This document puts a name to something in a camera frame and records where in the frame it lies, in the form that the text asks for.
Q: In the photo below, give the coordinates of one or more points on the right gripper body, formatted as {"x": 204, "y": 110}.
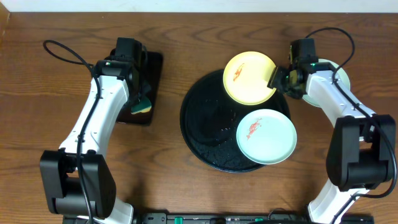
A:
{"x": 282, "y": 79}

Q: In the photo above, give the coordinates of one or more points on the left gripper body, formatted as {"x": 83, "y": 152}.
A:
{"x": 142, "y": 90}

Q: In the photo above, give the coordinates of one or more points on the green yellow sponge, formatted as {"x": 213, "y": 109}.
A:
{"x": 144, "y": 106}

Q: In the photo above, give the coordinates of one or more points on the light blue plate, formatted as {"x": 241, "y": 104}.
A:
{"x": 343, "y": 77}
{"x": 266, "y": 136}

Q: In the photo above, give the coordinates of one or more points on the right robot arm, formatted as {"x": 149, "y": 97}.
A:
{"x": 361, "y": 155}

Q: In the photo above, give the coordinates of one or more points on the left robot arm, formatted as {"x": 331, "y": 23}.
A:
{"x": 77, "y": 181}

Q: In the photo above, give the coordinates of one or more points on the black rectangular tray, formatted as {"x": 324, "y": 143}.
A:
{"x": 151, "y": 69}

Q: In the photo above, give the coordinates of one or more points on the round black tray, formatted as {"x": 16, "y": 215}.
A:
{"x": 209, "y": 118}

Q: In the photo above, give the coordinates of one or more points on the yellow plate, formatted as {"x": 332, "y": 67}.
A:
{"x": 246, "y": 77}

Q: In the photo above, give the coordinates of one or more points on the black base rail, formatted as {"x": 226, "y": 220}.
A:
{"x": 163, "y": 218}

